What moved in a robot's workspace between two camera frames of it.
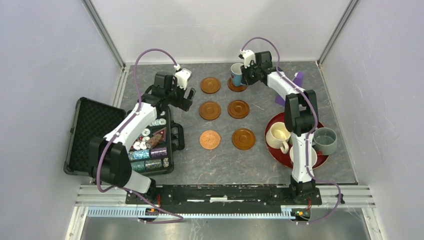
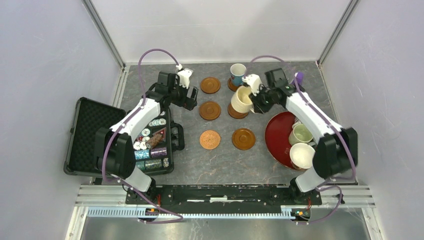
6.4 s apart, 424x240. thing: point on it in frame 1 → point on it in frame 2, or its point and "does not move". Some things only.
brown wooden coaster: x=237 y=89 does not move
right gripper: x=245 y=69 → x=258 y=107
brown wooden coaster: x=238 y=109 does not move
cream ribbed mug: x=277 y=136 → x=241 y=101
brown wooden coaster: x=243 y=139 does not move
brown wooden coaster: x=209 y=110 does not move
